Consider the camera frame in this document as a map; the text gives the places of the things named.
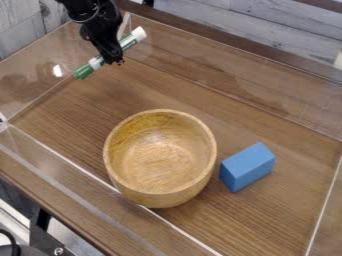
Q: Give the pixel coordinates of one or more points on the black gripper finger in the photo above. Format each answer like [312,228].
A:
[109,49]

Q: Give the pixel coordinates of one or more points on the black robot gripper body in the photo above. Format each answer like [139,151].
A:
[97,16]

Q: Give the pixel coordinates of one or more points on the green Expo marker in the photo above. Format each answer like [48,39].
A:
[128,41]

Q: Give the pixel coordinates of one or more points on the brown wooden bowl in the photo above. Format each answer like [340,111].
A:
[159,156]

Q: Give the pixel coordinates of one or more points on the blue foam block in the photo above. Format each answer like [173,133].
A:
[245,167]

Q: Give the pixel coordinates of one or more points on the black table leg bracket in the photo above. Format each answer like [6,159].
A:
[40,239]

